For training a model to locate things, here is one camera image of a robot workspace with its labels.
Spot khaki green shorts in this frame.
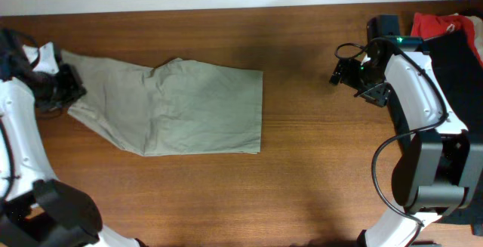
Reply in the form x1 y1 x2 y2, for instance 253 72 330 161
61 51 263 156

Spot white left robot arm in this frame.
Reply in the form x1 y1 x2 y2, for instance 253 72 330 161
1 43 143 247

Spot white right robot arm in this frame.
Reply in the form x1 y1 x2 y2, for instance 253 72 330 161
330 36 482 246

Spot red garment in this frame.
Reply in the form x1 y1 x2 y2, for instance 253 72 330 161
410 11 482 66

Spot black folded garment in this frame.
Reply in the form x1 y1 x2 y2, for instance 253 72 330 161
426 29 483 225

